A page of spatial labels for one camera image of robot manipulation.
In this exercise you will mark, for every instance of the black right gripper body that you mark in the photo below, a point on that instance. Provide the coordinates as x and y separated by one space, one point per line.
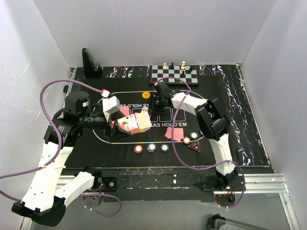
157 104

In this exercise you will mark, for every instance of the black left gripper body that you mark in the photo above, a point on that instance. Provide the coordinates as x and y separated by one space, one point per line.
95 120

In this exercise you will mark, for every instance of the red playing card box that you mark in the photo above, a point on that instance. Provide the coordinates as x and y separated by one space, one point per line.
128 123

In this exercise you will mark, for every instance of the yellow big blind button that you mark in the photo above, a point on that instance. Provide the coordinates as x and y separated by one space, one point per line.
146 95

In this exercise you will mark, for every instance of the red poker chip stack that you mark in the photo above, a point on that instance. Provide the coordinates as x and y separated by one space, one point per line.
138 149

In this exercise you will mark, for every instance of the red-backed playing card deck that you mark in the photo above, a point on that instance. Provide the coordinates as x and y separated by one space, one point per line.
143 122

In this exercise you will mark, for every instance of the blue poker chip stack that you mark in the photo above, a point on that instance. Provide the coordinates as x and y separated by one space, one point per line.
151 148

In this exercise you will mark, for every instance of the red chips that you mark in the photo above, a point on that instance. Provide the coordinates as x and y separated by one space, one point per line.
186 140

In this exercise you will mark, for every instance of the green chips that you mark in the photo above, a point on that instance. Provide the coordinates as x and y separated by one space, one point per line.
193 135

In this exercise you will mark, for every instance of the green poker chip stack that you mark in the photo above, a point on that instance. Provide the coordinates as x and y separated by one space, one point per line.
164 148

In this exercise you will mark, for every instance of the black triangular all-in marker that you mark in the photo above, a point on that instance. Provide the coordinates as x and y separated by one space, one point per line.
195 146

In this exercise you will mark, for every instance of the dealt red-backed playing card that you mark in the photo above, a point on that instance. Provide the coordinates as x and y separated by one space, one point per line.
179 134

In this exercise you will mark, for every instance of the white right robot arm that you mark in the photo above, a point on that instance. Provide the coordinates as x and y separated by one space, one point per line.
212 121

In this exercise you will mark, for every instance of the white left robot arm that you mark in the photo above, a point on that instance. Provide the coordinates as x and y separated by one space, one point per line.
44 203

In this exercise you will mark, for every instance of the black white chessboard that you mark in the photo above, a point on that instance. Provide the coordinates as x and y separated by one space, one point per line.
173 76

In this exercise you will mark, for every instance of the white chess piece right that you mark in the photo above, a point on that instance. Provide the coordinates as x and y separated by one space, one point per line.
183 65

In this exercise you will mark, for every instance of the black poker table mat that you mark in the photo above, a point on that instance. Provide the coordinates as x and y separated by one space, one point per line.
128 84

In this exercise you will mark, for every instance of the black card dealer shoe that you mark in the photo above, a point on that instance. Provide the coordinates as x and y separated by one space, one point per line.
91 68

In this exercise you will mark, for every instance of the black case corner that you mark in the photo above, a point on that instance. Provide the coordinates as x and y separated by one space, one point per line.
217 222

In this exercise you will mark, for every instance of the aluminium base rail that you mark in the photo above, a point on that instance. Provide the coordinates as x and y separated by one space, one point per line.
254 183

